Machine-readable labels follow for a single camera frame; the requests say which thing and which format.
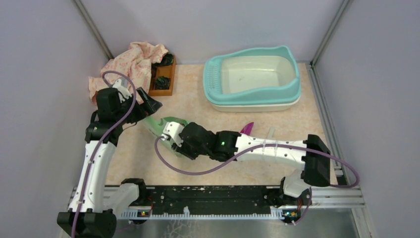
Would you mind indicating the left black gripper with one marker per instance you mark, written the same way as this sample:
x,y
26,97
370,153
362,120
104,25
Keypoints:
x,y
149,106

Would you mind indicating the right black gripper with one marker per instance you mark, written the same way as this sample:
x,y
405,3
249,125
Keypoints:
x,y
183,150

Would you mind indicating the green litter bag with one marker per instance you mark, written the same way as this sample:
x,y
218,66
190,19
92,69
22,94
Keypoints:
x,y
156,127

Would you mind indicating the purple plastic scoop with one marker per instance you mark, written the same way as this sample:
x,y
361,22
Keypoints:
x,y
247,129

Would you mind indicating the white bag clip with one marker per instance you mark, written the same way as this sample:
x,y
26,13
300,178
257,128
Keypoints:
x,y
271,132

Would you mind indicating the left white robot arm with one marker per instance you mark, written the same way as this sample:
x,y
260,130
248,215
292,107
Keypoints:
x,y
89,215

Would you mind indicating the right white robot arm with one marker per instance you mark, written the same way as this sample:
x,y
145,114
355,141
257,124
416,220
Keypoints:
x,y
309,157

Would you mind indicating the teal litter box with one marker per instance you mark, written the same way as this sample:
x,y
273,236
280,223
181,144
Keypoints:
x,y
261,79

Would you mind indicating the dark plant near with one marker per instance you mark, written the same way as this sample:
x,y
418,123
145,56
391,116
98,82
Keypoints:
x,y
162,83

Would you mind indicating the dark plant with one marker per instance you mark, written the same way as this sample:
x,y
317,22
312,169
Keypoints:
x,y
167,60
162,83

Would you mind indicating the wooden tray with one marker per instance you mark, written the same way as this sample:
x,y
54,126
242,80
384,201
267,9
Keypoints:
x,y
167,71

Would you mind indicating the pink patterned cloth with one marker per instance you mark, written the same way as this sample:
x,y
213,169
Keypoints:
x,y
135,63

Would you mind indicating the dark plant far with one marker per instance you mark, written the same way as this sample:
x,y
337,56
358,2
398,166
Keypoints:
x,y
167,60

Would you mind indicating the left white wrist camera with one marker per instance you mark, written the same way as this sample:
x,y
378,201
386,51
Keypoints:
x,y
121,85

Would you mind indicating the white slotted cable duct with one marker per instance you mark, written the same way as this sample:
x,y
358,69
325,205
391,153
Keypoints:
x,y
133,214

